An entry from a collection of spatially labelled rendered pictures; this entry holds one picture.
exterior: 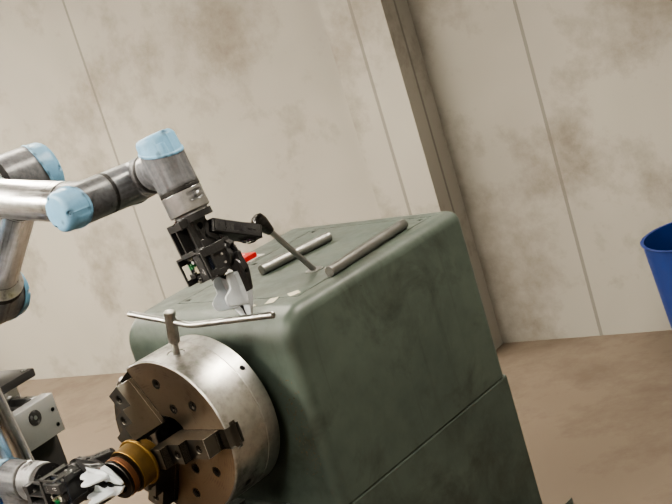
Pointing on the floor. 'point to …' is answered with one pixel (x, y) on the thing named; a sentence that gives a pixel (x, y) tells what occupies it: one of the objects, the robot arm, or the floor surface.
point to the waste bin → (661, 262)
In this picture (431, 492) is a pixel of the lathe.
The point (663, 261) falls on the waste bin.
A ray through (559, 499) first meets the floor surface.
